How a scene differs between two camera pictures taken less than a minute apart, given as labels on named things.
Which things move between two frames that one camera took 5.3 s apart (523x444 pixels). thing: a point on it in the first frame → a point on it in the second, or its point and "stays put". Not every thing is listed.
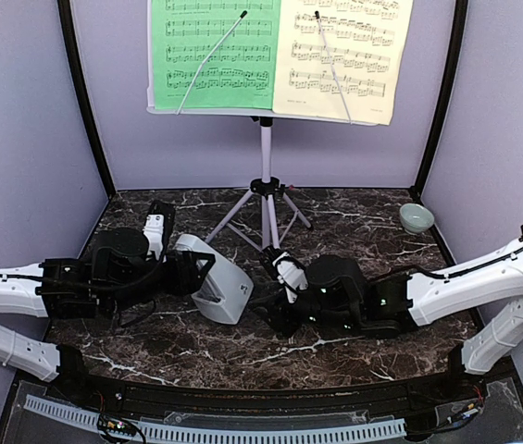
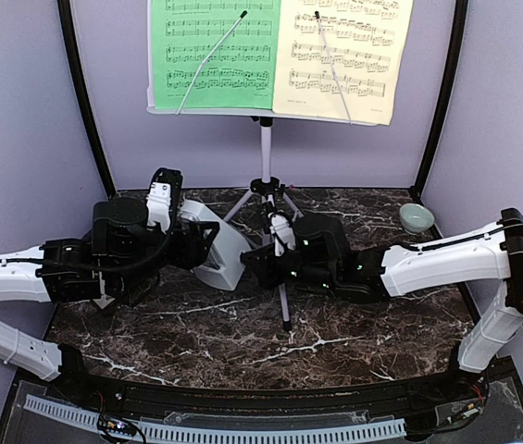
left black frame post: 65,13 stays put
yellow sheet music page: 367,40 stays put
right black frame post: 456,50 stays put
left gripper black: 185,279 → 193,249
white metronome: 226,293 → 223,265
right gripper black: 279,319 → 262,268
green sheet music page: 242,73 stays put
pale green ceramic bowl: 415,218 stays put
